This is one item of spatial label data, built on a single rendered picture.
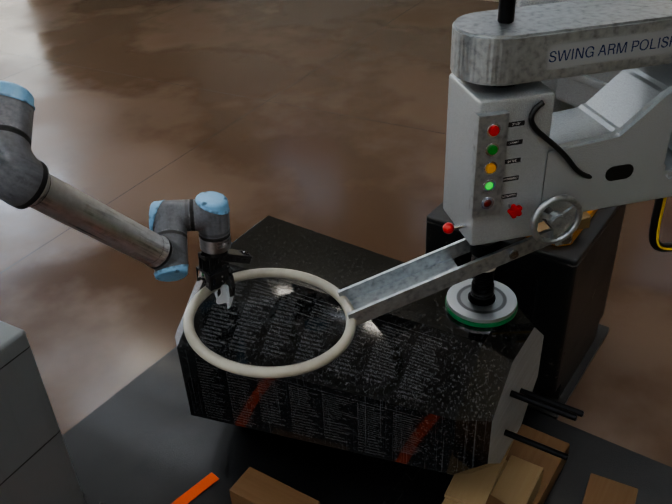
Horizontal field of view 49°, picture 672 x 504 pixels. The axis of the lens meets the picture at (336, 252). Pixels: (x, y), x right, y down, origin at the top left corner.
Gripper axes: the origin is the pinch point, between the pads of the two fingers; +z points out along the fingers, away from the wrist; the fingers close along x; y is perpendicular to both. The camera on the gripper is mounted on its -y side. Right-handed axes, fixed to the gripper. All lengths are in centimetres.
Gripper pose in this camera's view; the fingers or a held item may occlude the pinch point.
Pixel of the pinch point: (224, 300)
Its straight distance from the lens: 230.9
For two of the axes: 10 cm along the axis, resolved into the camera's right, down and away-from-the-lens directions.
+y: -7.2, 3.6, -6.0
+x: 6.9, 4.1, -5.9
